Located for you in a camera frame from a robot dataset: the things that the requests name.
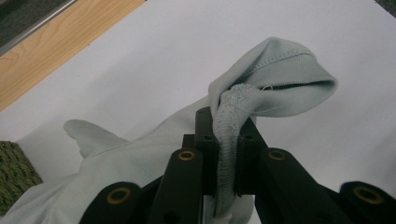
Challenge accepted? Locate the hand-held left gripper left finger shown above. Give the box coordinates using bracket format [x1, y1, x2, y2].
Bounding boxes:
[182, 106, 220, 197]

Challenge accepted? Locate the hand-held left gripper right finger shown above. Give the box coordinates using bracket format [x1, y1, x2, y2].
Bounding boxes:
[233, 117, 269, 198]

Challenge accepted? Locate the light grey garment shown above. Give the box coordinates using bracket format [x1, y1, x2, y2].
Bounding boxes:
[0, 36, 339, 224]

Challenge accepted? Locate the green woven mat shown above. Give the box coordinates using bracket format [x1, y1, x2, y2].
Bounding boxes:
[0, 140, 44, 217]

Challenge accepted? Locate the metal rail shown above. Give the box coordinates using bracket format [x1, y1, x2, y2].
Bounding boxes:
[0, 0, 78, 58]

